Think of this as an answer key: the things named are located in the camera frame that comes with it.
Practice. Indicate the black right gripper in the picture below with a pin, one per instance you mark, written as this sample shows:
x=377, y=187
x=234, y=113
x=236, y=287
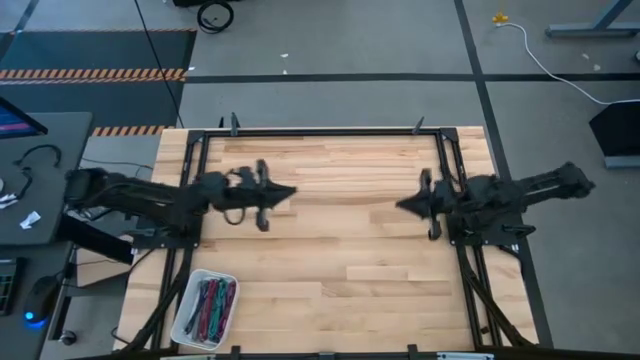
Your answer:
x=450, y=210

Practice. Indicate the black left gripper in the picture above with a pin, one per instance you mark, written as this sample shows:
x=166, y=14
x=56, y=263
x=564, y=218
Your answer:
x=245, y=200

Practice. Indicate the white plastic bin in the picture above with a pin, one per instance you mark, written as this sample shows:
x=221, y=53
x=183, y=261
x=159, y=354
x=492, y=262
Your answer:
x=181, y=320

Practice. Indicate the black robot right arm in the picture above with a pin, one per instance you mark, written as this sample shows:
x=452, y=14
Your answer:
x=525, y=192

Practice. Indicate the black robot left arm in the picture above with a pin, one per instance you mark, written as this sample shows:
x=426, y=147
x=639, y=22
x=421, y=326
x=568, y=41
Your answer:
x=150, y=197

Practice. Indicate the white label strip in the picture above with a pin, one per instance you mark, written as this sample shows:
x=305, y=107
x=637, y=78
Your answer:
x=465, y=356

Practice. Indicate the black angled bar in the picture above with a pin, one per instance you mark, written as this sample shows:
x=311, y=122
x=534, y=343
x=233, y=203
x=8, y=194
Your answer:
x=95, y=240

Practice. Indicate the yellow plug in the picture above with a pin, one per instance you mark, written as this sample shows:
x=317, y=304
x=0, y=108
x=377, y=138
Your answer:
x=500, y=19

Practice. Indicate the black floor box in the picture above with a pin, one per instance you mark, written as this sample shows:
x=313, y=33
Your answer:
x=617, y=130

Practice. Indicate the grey side desk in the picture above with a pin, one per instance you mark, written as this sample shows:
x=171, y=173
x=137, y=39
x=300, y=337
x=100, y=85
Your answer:
x=60, y=150

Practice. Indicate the black hazard striped floor mat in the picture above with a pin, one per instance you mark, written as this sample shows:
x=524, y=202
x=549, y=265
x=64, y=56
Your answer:
x=100, y=50

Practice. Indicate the grey table leg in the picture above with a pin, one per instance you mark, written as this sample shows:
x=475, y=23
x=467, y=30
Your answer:
x=590, y=31

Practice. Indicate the white paper scrap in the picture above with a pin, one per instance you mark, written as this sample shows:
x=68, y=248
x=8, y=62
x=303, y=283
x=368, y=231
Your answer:
x=7, y=200
x=30, y=220

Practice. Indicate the black caster wheel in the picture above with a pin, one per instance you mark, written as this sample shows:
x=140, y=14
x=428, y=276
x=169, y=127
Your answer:
x=67, y=338

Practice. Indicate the black computer mouse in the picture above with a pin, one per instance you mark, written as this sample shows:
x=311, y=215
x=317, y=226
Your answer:
x=42, y=300

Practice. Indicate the desk monitor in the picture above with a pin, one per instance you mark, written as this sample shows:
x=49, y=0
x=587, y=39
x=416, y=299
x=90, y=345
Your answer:
x=15, y=125

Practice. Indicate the black keyboard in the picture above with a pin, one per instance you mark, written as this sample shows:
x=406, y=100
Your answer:
x=6, y=287

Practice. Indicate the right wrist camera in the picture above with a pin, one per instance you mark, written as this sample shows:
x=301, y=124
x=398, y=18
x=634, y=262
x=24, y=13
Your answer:
x=446, y=189

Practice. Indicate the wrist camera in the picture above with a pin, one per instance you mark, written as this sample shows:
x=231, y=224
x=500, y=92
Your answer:
x=246, y=177
x=446, y=189

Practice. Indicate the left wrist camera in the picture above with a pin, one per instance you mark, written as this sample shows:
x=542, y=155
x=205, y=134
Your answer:
x=246, y=177

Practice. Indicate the black table frame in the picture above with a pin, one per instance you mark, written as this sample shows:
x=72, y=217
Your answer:
x=320, y=133

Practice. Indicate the black frame clamp lever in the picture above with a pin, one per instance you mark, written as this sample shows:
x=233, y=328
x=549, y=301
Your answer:
x=234, y=125
x=418, y=126

